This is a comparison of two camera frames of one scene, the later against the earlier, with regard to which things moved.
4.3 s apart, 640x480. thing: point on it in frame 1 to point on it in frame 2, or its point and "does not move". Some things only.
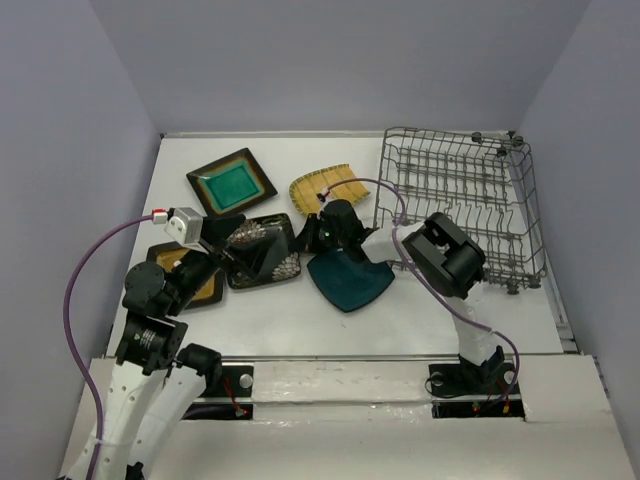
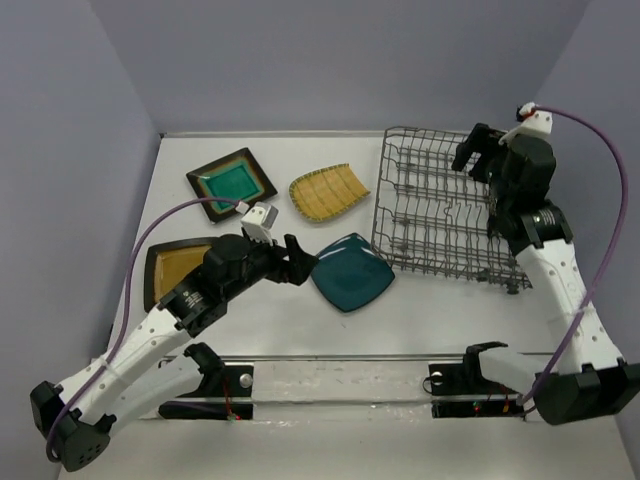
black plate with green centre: (232, 184) does not move
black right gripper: (307, 241) to (482, 137)
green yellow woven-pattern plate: (304, 190) does not move
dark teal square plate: (348, 283) does not move
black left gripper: (216, 231) to (299, 266)
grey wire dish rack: (485, 180) does not move
